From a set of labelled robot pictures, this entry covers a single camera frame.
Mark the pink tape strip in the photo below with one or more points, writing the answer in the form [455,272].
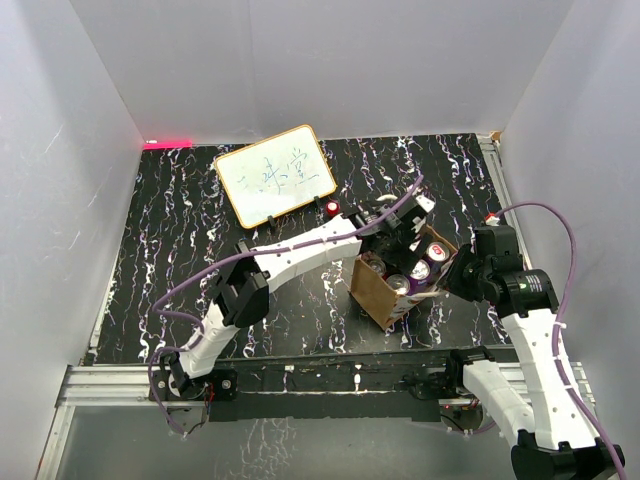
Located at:
[172,144]

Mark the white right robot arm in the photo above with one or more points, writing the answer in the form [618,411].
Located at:
[551,432]

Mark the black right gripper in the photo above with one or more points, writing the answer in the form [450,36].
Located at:
[454,283]

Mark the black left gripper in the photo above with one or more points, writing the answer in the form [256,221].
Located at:
[402,258]

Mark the small whiteboard with orange frame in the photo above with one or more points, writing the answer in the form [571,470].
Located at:
[275,176]

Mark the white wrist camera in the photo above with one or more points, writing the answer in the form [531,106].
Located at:
[492,220]
[426,204]

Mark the red capped black bottle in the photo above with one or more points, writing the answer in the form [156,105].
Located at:
[332,209]

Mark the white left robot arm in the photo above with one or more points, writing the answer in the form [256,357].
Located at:
[241,290]

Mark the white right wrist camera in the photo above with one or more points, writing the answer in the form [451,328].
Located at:
[492,220]

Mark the red cola can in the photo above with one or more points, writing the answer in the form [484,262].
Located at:
[377,265]
[437,252]

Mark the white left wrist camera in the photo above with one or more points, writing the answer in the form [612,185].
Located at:
[426,204]

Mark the purple soda can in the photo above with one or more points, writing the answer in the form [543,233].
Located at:
[399,283]
[420,274]

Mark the watermelon print canvas bag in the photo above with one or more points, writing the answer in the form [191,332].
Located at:
[376,298]

